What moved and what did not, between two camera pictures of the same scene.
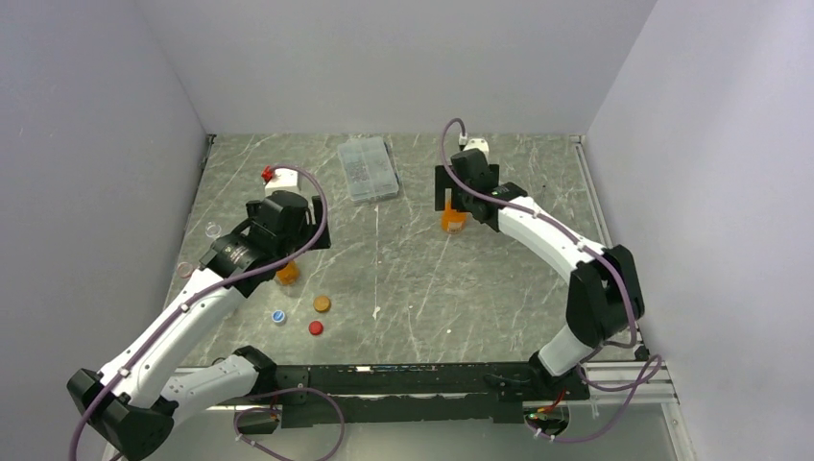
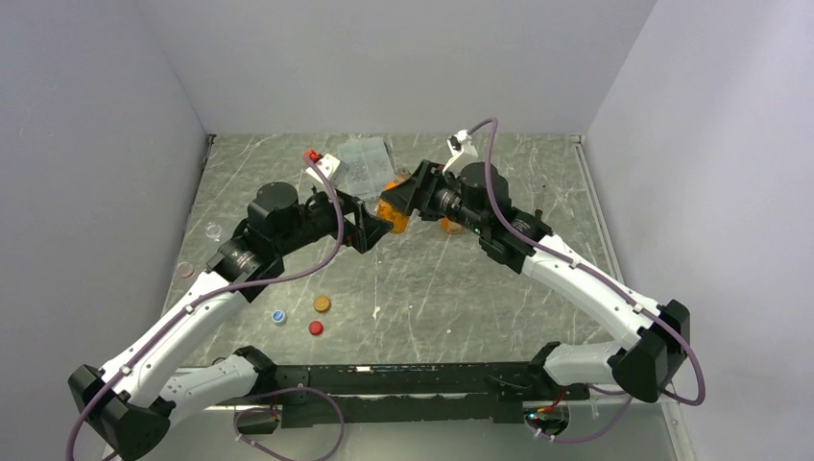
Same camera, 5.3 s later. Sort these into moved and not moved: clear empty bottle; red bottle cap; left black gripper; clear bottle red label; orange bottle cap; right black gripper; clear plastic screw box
Moved: right black gripper; left black gripper
Not moved: clear empty bottle; orange bottle cap; clear plastic screw box; clear bottle red label; red bottle cap
